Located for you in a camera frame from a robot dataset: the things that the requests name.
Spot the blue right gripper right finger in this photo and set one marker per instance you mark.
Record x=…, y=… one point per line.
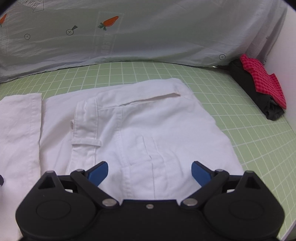
x=204, y=175

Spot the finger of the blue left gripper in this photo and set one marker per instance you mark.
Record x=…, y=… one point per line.
x=1, y=180

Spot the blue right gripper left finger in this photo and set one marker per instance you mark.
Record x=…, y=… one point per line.
x=94, y=175

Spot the white pants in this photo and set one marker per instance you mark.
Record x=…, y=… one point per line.
x=149, y=133

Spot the green grid cutting mat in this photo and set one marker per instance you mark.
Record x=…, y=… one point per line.
x=264, y=146

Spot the black folded garment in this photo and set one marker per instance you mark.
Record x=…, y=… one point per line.
x=265, y=102

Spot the red checkered folded cloth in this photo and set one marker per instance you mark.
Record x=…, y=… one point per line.
x=264, y=83

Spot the grey carrot print storage bag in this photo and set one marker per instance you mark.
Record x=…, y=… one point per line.
x=39, y=36

